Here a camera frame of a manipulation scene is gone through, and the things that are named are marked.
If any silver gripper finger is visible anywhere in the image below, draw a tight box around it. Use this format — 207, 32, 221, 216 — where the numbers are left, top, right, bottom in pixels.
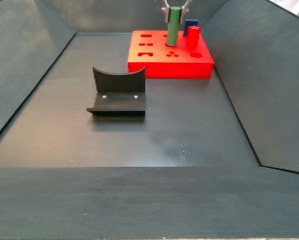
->
162, 0, 170, 23
181, 0, 191, 23

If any red shape sorter box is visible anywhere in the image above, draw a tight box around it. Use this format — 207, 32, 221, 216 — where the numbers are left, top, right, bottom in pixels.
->
127, 30, 214, 79

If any black curved cradle holder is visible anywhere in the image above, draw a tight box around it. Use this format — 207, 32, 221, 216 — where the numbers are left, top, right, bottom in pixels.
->
87, 68, 146, 115

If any green cylinder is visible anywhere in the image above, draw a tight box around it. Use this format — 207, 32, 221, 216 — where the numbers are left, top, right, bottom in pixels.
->
167, 7, 182, 46

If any blue rounded peg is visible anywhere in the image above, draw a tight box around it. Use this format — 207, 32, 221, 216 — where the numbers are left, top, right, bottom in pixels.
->
183, 19, 199, 37

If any red star peg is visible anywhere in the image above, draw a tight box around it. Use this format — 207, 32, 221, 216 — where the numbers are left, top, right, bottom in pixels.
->
187, 25, 201, 49

